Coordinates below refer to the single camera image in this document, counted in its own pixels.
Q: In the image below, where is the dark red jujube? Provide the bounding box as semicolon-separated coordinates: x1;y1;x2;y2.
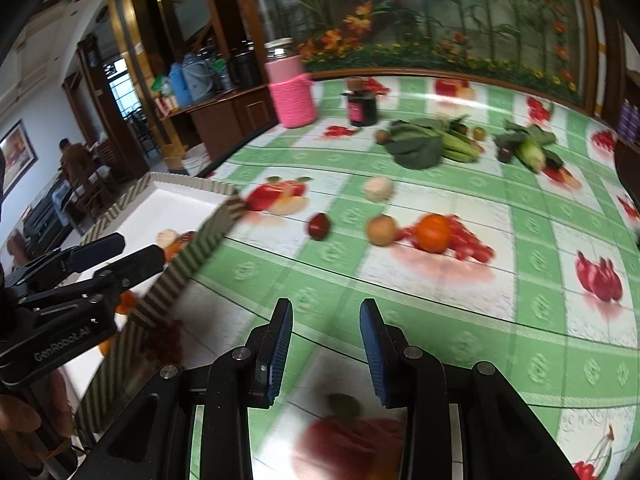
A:
307;213;332;240

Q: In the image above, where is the round brown fruit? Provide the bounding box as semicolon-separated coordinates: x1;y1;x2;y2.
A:
366;215;398;246

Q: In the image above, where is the grey-blue thermos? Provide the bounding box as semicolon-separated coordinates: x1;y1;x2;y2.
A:
181;52;215;103

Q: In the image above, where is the white bucket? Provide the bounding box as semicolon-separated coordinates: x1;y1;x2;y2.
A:
181;144;212;177

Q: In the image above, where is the person's left hand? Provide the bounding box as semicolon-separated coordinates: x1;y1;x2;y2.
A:
0;375;76;478

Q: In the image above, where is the framed wall picture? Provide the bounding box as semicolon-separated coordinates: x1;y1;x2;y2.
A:
0;120;38;181

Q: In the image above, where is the dark leafy green vegetable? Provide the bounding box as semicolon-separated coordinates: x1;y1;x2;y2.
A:
382;119;446;170

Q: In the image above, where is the purple bottle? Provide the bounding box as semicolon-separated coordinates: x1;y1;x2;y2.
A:
619;102;640;141

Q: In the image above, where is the bunch of green beans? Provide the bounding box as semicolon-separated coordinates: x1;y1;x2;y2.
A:
440;125;485;163

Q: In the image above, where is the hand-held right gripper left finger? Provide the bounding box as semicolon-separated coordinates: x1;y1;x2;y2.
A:
75;298;294;480

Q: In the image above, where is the white tray with striped sides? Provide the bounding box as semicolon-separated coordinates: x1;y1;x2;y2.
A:
60;172;247;446

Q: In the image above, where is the wooden sideboard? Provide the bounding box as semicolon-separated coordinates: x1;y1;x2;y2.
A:
157;85;278;171

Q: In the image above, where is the blue thermos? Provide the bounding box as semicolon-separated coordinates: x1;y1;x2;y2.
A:
168;63;193;108

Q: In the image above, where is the black thermos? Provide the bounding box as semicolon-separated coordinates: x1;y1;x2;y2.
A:
229;50;261;88

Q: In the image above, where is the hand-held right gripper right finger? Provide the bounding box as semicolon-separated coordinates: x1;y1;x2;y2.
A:
359;298;583;480

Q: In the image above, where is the artificial plant display panel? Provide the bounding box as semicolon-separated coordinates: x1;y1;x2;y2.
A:
250;0;601;106

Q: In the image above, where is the pink knit covered jar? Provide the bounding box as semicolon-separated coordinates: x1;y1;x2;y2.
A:
264;37;317;127

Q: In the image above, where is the beige cylindrical chunk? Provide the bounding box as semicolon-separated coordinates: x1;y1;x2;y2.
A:
363;177;392;203

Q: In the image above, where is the dark glass jar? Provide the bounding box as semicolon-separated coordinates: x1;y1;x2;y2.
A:
350;77;378;127

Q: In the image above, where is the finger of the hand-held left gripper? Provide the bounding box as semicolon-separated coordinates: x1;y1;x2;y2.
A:
7;232;126;292
20;244;166;313

